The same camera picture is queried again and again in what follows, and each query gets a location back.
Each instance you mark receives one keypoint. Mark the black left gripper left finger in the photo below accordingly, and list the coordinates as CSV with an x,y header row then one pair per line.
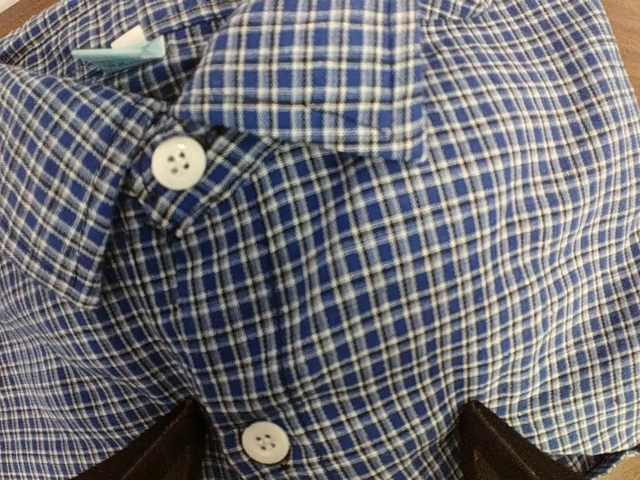
x,y
172,448

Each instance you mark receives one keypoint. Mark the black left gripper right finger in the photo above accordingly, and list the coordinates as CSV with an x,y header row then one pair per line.
x,y
491,449

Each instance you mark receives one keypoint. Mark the blue checked shirt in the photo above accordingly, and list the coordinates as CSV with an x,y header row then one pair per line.
x,y
327,226

